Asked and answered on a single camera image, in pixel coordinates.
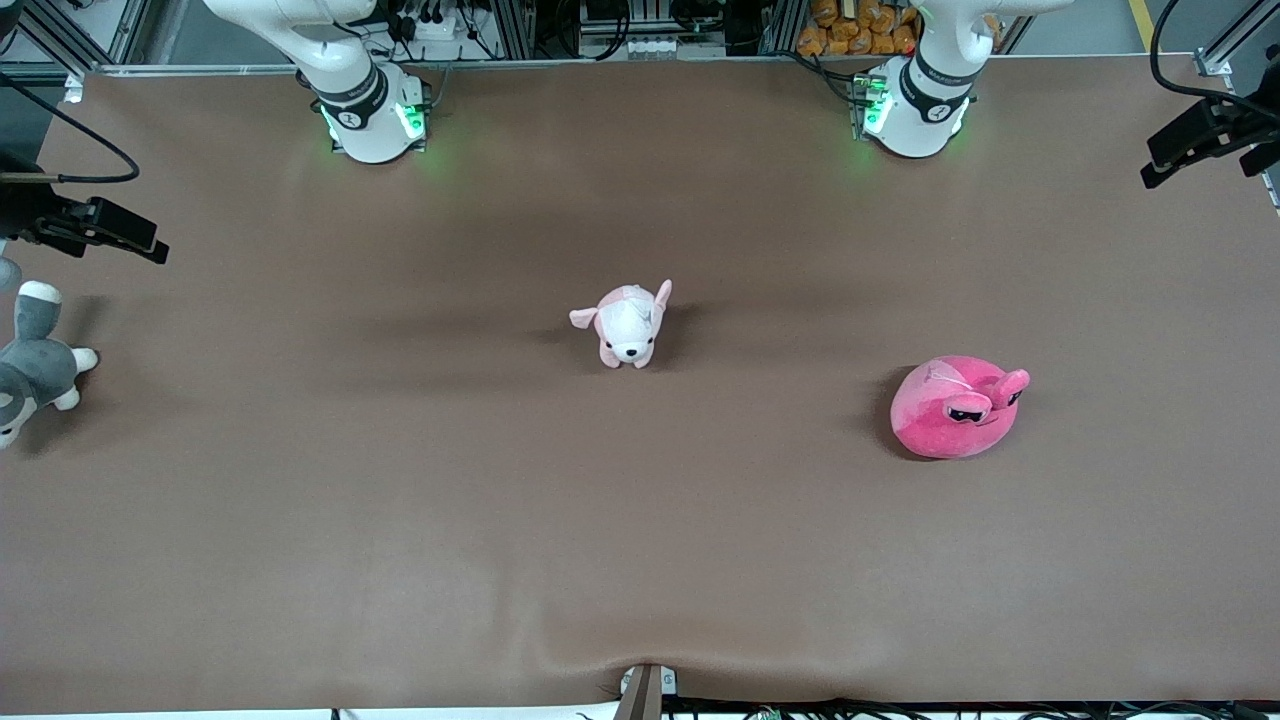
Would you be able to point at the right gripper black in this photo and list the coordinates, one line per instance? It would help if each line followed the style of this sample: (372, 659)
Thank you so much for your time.
(28, 211)

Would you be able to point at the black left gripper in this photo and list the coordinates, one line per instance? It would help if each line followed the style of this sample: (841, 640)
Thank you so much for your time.
(1236, 122)

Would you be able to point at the round hot pink plush toy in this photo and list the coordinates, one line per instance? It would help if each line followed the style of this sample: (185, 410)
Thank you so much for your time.
(945, 415)

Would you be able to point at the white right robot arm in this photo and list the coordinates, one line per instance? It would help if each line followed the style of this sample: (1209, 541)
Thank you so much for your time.
(365, 120)

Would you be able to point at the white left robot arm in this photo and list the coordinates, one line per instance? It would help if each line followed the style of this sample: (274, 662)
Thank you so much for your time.
(915, 115)

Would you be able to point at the grey white husky plush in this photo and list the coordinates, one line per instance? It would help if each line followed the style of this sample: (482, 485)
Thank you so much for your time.
(35, 370)

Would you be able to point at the pile of orange plush toys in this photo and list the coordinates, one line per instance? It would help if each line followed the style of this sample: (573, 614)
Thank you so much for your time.
(860, 28)

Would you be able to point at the white power strip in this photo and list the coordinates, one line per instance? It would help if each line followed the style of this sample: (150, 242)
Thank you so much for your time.
(430, 27)

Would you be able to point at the pale pink white dog plush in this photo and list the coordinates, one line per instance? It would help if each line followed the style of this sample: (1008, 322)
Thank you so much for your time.
(628, 325)

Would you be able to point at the aluminium frame post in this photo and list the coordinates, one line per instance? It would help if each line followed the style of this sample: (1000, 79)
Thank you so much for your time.
(1235, 40)
(70, 30)

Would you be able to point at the aluminium table edge rail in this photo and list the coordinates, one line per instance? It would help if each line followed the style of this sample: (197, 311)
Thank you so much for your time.
(620, 63)

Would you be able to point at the metal table clamp bracket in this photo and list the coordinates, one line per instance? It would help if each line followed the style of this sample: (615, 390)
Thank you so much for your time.
(645, 692)

